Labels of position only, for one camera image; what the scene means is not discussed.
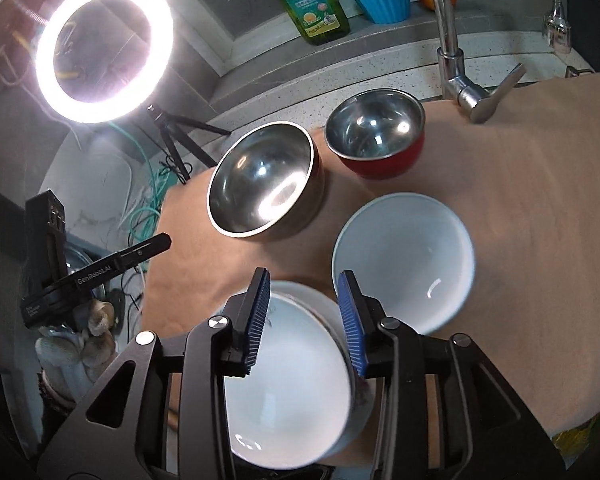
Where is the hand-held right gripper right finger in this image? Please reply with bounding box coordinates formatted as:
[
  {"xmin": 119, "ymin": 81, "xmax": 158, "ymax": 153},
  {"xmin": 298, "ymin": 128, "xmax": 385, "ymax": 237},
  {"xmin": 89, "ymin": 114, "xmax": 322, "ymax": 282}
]
[{"xmin": 336, "ymin": 270, "xmax": 566, "ymax": 480}]

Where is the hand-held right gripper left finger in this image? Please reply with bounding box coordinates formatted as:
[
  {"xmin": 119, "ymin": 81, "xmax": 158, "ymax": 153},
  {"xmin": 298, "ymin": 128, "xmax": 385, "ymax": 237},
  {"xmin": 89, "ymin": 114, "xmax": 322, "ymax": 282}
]
[{"xmin": 37, "ymin": 268, "xmax": 272, "ymax": 480}]

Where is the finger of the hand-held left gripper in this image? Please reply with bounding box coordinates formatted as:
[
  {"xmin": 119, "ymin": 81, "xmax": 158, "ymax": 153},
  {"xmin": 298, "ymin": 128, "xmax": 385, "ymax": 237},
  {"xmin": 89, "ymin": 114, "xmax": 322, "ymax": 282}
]
[{"xmin": 107, "ymin": 233, "xmax": 172, "ymax": 281}]

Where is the floral plate with small blossoms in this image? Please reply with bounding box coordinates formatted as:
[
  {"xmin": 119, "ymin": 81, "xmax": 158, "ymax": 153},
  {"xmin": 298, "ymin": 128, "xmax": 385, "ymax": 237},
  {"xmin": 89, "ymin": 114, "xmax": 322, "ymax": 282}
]
[{"xmin": 270, "ymin": 280, "xmax": 377, "ymax": 453}]

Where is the white plate with leaf print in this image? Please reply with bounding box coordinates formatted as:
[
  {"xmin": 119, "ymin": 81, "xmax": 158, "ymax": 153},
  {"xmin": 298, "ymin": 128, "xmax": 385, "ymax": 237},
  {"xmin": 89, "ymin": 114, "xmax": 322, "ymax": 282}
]
[{"xmin": 223, "ymin": 294, "xmax": 355, "ymax": 471}]

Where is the light blue ceramic bowl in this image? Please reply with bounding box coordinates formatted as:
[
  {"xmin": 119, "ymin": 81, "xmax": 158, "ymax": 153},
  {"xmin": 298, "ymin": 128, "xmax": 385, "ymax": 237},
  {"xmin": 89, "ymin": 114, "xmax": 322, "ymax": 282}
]
[{"xmin": 331, "ymin": 192, "xmax": 477, "ymax": 337}]

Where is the large steel bowl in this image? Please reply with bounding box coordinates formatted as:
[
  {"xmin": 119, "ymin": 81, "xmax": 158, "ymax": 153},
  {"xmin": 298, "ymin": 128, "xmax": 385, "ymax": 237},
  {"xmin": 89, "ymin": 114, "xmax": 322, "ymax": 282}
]
[{"xmin": 207, "ymin": 122, "xmax": 326, "ymax": 238}]

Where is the red steel bowl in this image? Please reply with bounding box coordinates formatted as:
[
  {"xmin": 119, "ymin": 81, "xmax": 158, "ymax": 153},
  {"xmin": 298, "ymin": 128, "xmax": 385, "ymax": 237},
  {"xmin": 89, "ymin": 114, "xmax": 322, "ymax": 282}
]
[{"xmin": 325, "ymin": 89, "xmax": 426, "ymax": 181}]

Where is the person's left hand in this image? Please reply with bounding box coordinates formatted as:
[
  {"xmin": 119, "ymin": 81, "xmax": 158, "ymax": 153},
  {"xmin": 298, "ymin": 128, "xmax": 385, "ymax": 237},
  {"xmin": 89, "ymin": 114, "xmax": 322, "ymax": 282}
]
[{"xmin": 36, "ymin": 302, "xmax": 117, "ymax": 401}]

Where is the black tripod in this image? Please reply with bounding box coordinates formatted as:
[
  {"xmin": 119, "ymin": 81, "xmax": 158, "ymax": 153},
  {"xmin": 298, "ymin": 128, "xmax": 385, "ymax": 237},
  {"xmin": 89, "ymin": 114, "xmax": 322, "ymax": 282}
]
[{"xmin": 145, "ymin": 104, "xmax": 232, "ymax": 183}]

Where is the peach towel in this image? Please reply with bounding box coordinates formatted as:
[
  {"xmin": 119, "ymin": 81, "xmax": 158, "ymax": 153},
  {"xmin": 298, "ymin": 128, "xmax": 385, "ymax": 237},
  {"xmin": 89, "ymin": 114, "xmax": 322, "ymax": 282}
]
[{"xmin": 140, "ymin": 72, "xmax": 600, "ymax": 468}]

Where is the frosted window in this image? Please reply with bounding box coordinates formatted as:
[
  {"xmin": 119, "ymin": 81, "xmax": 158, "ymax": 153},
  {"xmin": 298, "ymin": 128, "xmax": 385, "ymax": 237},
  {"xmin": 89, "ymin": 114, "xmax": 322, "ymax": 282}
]
[{"xmin": 165, "ymin": 0, "xmax": 526, "ymax": 56}]

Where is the chrome faucet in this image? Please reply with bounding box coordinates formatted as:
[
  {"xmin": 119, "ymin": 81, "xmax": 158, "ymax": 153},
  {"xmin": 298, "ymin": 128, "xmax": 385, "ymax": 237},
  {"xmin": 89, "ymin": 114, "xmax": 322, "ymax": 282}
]
[{"xmin": 422, "ymin": 0, "xmax": 576, "ymax": 123}]

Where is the green dish soap bottle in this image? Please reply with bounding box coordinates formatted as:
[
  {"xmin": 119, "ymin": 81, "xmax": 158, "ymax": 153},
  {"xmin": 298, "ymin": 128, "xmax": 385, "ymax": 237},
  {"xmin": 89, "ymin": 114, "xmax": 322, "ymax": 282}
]
[{"xmin": 260, "ymin": 0, "xmax": 351, "ymax": 45}]

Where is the blue fluted cup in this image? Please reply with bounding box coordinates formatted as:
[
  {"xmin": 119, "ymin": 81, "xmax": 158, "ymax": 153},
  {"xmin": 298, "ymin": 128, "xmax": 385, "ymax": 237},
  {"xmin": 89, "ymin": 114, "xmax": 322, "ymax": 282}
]
[{"xmin": 350, "ymin": 0, "xmax": 411, "ymax": 25}]

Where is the teal cable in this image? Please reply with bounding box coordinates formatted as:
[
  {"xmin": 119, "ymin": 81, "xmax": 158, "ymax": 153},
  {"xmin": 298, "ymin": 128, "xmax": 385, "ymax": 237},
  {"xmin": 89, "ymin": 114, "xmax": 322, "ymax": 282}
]
[{"xmin": 115, "ymin": 120, "xmax": 181, "ymax": 241}]

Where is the ring light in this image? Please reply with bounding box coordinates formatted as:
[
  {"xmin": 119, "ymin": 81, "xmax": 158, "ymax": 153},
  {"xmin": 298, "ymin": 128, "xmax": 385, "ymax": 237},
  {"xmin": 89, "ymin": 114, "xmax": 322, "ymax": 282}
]
[{"xmin": 36, "ymin": 0, "xmax": 174, "ymax": 123}]

